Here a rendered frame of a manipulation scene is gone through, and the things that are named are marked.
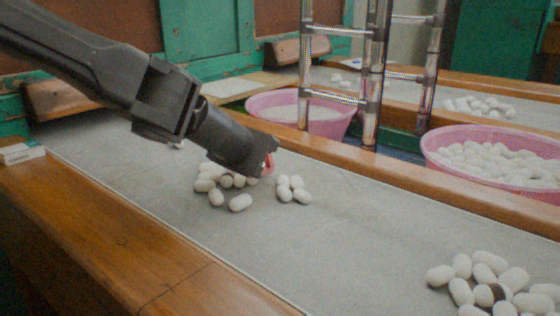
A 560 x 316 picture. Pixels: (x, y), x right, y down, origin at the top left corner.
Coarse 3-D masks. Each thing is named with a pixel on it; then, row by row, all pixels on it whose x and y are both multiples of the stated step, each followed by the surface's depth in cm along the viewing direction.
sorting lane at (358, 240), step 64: (128, 128) 88; (128, 192) 62; (192, 192) 62; (256, 192) 62; (320, 192) 62; (384, 192) 62; (256, 256) 48; (320, 256) 48; (384, 256) 48; (448, 256) 48; (512, 256) 48
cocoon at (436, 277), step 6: (432, 270) 43; (438, 270) 43; (444, 270) 43; (450, 270) 43; (426, 276) 43; (432, 276) 43; (438, 276) 43; (444, 276) 43; (450, 276) 43; (432, 282) 43; (438, 282) 43; (444, 282) 43
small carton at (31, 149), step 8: (24, 144) 68; (32, 144) 68; (40, 144) 68; (0, 152) 65; (8, 152) 65; (16, 152) 66; (24, 152) 66; (32, 152) 67; (40, 152) 68; (0, 160) 66; (8, 160) 65; (16, 160) 66; (24, 160) 67
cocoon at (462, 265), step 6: (456, 258) 45; (462, 258) 45; (468, 258) 45; (456, 264) 44; (462, 264) 44; (468, 264) 44; (456, 270) 44; (462, 270) 44; (468, 270) 44; (456, 276) 44; (462, 276) 44; (468, 276) 44
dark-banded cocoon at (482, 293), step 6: (480, 288) 41; (486, 288) 40; (504, 288) 40; (474, 294) 41; (480, 294) 40; (486, 294) 40; (492, 294) 40; (510, 294) 40; (480, 300) 40; (486, 300) 40; (492, 300) 40; (510, 300) 40; (486, 306) 40
